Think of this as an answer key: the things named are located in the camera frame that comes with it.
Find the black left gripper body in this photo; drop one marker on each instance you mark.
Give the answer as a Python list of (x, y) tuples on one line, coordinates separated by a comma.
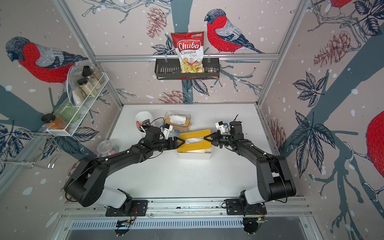
[(162, 144)]

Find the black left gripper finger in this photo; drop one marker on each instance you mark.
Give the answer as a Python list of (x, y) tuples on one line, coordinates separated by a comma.
[(180, 146), (179, 141)]

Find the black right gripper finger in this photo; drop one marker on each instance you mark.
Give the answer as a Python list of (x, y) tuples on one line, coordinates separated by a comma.
[(211, 138), (209, 144)]

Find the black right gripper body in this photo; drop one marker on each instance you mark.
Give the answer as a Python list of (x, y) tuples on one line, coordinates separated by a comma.
[(225, 140)]

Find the yellow tissue box lid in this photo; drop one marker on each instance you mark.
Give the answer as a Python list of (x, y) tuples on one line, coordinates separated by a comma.
[(195, 134)]

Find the blue tissue paper pack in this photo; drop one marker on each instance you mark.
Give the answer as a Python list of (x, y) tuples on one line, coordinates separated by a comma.
[(179, 131)]

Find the white plastic tissue box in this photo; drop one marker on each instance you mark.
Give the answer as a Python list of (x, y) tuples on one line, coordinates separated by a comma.
[(196, 155)]

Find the clear plastic tissue box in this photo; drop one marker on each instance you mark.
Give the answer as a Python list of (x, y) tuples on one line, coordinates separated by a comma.
[(169, 113)]

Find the bamboo tissue box lid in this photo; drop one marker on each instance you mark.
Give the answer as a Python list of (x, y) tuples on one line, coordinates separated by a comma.
[(178, 122)]

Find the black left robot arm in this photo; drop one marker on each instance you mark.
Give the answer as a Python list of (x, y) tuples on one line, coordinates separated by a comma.
[(87, 182)]

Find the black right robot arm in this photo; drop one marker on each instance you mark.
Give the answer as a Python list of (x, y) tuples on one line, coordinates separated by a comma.
[(274, 178)]

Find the red marker pen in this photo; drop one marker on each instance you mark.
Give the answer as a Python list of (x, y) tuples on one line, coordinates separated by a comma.
[(141, 127)]

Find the white oval cup holder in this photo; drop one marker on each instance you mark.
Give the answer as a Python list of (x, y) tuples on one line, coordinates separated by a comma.
[(145, 118)]

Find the clear plastic cup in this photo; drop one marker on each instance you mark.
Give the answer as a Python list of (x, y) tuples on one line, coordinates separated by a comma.
[(107, 148)]

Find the beige bottle black cap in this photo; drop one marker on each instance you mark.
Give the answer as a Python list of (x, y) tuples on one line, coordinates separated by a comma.
[(92, 77), (87, 88)]

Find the red Chuba chips bag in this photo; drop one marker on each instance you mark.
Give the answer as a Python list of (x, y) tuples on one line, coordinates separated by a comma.
[(190, 49)]

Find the green item in bag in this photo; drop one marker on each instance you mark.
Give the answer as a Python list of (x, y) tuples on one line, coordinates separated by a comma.
[(67, 112)]

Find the orange spice jar black lid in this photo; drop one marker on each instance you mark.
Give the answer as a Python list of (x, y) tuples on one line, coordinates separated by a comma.
[(53, 122)]

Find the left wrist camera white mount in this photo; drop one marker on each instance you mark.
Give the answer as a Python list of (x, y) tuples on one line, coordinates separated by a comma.
[(166, 130)]

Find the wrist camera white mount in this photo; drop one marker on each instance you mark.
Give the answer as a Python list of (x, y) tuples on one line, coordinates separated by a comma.
[(222, 127), (166, 130)]

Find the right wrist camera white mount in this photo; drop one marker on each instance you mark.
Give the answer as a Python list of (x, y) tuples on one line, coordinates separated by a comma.
[(222, 127)]

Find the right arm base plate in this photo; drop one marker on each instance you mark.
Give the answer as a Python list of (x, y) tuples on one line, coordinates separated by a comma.
[(234, 207)]

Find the black wall basket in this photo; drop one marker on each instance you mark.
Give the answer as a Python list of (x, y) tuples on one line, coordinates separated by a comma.
[(174, 69)]

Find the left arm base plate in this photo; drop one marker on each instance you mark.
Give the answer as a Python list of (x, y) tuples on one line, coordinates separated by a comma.
[(133, 208)]

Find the white wire wall shelf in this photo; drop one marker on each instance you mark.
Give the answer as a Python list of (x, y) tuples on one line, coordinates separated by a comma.
[(77, 97)]

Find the aluminium front rail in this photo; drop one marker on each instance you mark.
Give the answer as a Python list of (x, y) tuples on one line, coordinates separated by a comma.
[(160, 208)]

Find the chrome wire rack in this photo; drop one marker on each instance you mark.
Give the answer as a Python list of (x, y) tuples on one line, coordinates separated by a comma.
[(29, 150)]

